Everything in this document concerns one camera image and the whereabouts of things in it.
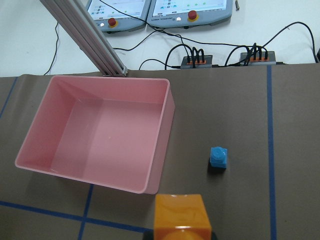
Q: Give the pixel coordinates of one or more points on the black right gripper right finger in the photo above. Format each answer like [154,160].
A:
[213,236]

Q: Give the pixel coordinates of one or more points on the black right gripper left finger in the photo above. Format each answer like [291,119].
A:
[148,235]

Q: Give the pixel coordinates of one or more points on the orange sloped block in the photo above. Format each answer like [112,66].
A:
[181,217]

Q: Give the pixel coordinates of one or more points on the small blue stud block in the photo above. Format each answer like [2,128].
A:
[218,160]

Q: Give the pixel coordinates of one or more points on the pink plastic box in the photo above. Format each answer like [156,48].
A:
[106,131]

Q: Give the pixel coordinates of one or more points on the left teach pendant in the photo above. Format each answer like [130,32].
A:
[112,16]

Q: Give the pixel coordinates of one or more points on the teach pendant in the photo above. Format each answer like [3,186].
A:
[188,13]
[112,16]

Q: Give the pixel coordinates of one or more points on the right teach pendant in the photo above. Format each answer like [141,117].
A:
[188,13]

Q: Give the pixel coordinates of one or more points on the grey hub with cables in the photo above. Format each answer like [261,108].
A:
[256,59]
[197,63]

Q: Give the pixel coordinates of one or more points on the aluminium frame post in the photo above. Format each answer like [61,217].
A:
[76,21]

